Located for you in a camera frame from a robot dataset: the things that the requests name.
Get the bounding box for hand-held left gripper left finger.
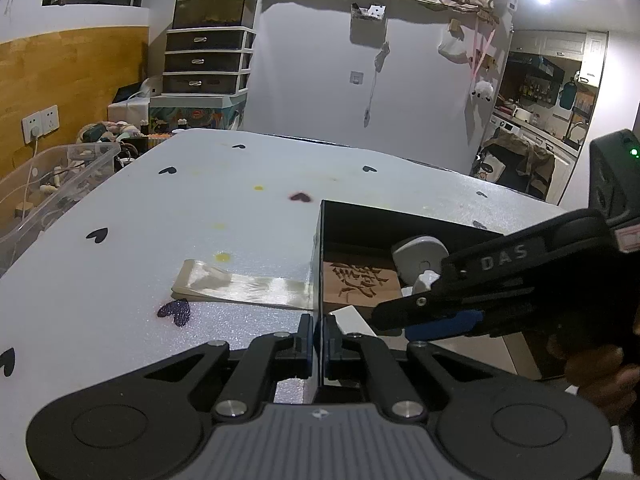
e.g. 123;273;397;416
145;312;316;422

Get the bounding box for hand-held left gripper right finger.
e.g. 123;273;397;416
322;314;496;422

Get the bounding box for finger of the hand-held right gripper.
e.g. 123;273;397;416
432;249;472;294
371;287;536;342

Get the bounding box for small white box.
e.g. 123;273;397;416
327;307;377;337

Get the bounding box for white round knob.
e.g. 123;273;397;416
391;235;449;295

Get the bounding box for carved wooden block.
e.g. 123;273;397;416
322;260;404;311

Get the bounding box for black box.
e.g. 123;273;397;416
311;200;591;393

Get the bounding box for person's right hand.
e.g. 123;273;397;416
547;320;640;428

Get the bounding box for clear plastic bag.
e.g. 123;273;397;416
171;259;315;311

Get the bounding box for dark bag on chair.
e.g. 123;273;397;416
472;127;556;199

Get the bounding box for washing machine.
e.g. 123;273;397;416
490;112;532;136

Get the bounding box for blue hanging bottle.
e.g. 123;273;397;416
559;77;579;111

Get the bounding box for white heart print table cover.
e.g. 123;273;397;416
0;129;591;480

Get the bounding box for pink hanging ribbons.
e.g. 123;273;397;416
467;20;499;81

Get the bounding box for white hanging bag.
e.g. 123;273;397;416
437;32;474;64

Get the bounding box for pile of plush toys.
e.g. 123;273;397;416
77;121;147;144

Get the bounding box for clear plastic bin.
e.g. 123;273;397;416
0;142;121;262

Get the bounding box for white drawer unit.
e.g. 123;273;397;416
162;26;257;97

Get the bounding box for white appliance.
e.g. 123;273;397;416
108;77;164;121

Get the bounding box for glass terrarium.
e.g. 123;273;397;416
171;0;261;31

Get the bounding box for hanging cord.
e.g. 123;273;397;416
362;41;391;129

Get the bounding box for kitchen wall cabinets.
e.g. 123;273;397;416
510;30;609;92

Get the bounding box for wall mounted holder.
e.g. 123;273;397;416
350;2;389;22

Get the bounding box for white power cable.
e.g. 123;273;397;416
0;135;42;222

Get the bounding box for white wall socket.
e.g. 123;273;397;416
21;105;60;141

